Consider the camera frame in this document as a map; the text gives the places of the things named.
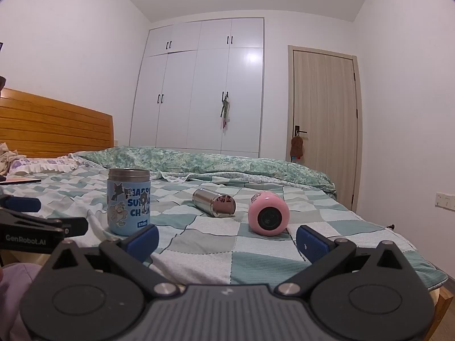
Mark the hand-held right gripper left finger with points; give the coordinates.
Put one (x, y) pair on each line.
(142, 243)

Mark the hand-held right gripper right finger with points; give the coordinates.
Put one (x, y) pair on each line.
(311, 243)

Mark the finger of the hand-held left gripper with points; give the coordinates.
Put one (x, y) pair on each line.
(71, 226)
(21, 204)

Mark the pink bottle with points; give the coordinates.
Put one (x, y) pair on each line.
(267, 213)

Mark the silver steel bottle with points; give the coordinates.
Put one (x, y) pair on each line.
(209, 200)

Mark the blue cartoon printed cup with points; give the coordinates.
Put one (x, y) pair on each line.
(128, 202)

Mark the flat dark tablet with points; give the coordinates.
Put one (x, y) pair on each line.
(21, 180)

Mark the purple floral ruffled pillow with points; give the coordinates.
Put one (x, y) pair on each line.
(42, 165)

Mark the crumpled beige cloth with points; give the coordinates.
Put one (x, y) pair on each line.
(9, 156)

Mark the person's lilac clothing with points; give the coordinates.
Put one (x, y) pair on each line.
(14, 291)

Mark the checked bedsheet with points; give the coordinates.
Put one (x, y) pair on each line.
(213, 248)

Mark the wooden headboard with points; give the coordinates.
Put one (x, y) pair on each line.
(53, 128)

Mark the brown hanging pouch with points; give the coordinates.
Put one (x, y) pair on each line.
(296, 147)

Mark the green floral quilt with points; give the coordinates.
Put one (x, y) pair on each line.
(220, 165)

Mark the wooden door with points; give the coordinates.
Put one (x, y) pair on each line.
(325, 120)

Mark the hanging key bundle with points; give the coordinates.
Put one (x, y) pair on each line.
(225, 110)

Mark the white wardrobe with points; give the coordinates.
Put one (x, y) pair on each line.
(199, 88)

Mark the wall socket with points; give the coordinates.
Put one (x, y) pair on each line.
(446, 199)

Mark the wooden bed frame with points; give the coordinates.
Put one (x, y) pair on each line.
(442, 302)

